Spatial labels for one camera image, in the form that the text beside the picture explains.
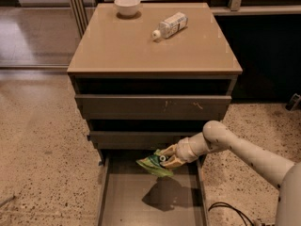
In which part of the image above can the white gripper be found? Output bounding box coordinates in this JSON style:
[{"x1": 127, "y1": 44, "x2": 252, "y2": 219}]
[{"x1": 160, "y1": 137, "x2": 198, "y2": 169}]

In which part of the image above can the green rice chip bag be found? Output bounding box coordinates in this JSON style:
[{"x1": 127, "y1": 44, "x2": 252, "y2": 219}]
[{"x1": 136, "y1": 150, "x2": 174, "y2": 177}]

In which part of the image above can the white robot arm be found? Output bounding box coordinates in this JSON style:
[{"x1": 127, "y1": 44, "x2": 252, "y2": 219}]
[{"x1": 160, "y1": 121, "x2": 301, "y2": 226}]

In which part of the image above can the open bottom grey drawer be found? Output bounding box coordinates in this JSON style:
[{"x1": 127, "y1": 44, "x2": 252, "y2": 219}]
[{"x1": 96, "y1": 150, "x2": 209, "y2": 226}]

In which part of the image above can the grey three-drawer cabinet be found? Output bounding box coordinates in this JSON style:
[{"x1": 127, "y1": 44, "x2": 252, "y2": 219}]
[{"x1": 66, "y1": 2, "x2": 244, "y2": 167}]

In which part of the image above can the middle grey drawer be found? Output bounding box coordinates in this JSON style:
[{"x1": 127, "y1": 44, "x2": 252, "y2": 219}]
[{"x1": 88, "y1": 131, "x2": 197, "y2": 150}]

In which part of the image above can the top grey drawer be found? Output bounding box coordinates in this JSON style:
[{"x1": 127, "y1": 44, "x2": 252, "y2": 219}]
[{"x1": 75, "y1": 94, "x2": 231, "y2": 121}]

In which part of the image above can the small dark floor device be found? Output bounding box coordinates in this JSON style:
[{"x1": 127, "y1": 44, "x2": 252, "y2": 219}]
[{"x1": 285, "y1": 93, "x2": 301, "y2": 111}]

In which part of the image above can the clear plastic water bottle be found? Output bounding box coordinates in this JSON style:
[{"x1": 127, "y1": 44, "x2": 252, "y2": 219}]
[{"x1": 151, "y1": 12, "x2": 188, "y2": 40}]

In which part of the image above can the white ceramic bowl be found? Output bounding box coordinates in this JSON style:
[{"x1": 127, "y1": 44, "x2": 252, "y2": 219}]
[{"x1": 114, "y1": 0, "x2": 141, "y2": 17}]

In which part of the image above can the grey floor rod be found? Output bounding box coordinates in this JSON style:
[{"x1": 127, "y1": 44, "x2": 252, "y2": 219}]
[{"x1": 0, "y1": 195, "x2": 16, "y2": 207}]

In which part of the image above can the black floor cable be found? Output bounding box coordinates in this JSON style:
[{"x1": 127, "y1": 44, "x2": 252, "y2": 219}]
[{"x1": 208, "y1": 202, "x2": 256, "y2": 226}]

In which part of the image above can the metal window frame post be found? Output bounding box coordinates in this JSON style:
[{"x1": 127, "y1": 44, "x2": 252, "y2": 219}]
[{"x1": 69, "y1": 0, "x2": 88, "y2": 37}]

